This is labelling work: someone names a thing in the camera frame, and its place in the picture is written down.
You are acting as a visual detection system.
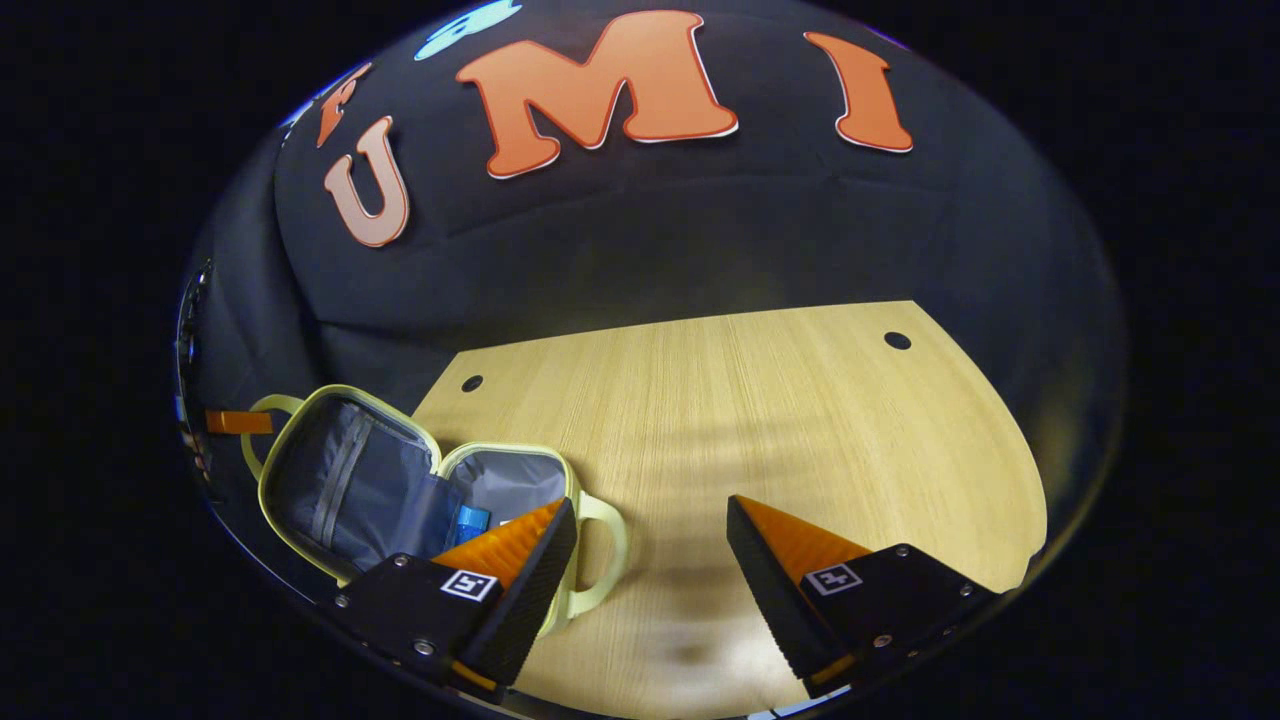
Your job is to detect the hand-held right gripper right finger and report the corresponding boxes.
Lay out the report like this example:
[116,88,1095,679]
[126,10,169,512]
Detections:
[726,494,1001,691]

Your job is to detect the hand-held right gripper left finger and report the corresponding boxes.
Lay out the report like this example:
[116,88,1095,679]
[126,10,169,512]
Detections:
[333,497,580,703]

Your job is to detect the pale yellow suitcase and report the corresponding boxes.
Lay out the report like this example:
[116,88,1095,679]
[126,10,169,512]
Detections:
[240,384,630,637]

